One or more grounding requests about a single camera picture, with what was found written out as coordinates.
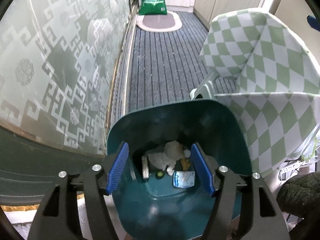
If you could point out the frosted patterned glass sliding door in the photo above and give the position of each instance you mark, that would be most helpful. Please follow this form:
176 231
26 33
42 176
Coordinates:
62 67

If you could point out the dark green fleece clothing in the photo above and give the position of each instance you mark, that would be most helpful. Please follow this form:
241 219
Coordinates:
297 192

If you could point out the clear green plastic bag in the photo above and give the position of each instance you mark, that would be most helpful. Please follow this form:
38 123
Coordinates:
311 147

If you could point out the striped blue grey floor mat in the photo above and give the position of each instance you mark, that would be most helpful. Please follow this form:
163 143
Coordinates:
162 67

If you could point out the teal plastic trash bin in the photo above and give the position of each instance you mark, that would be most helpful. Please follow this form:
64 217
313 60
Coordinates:
175 120

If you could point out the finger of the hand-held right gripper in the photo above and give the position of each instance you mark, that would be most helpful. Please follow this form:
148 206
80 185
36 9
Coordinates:
313 22

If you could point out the silver stick wrapper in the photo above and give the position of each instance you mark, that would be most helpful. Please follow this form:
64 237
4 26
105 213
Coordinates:
145 167

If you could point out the white plastic table leg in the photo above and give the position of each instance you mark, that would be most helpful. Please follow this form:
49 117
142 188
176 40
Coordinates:
206 87

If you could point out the oval pink grey mat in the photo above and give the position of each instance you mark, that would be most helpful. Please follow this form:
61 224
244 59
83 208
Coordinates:
160 22

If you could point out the blue white tissue packet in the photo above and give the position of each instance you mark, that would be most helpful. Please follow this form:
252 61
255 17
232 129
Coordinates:
183 179

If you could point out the round green bottle cap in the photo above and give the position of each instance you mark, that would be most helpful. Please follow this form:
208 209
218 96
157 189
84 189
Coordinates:
159 175

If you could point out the green white checkered tablecloth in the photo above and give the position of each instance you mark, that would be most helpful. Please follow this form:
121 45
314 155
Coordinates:
262 55

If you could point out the yellow snack wrapper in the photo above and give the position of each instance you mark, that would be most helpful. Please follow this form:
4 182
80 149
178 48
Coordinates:
185 163

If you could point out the small white paper ball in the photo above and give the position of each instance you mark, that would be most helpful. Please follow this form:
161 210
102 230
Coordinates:
187 152

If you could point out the crumpled white tissue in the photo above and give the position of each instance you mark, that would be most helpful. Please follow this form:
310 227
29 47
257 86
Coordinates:
165 155

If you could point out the white power strip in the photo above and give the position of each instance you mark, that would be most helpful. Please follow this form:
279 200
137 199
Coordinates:
292 170

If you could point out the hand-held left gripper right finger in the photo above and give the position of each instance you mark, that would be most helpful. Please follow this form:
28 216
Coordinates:
202 170

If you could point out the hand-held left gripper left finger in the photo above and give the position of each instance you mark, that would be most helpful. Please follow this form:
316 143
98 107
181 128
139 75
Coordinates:
118 166

